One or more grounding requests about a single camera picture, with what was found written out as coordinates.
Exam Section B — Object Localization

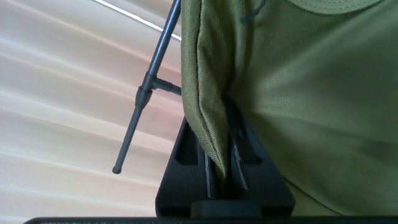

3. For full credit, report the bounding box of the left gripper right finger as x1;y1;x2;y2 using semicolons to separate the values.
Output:
228;102;295;218

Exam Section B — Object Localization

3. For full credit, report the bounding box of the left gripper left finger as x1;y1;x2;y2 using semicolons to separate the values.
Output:
155;117;218;218

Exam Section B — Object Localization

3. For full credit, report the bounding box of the green garment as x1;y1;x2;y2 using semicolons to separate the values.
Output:
180;0;398;217

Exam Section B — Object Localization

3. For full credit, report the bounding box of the black clothes rack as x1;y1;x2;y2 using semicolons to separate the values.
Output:
111;0;183;175

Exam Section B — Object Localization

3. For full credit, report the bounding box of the beige curtain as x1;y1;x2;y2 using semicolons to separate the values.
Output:
0;0;184;218

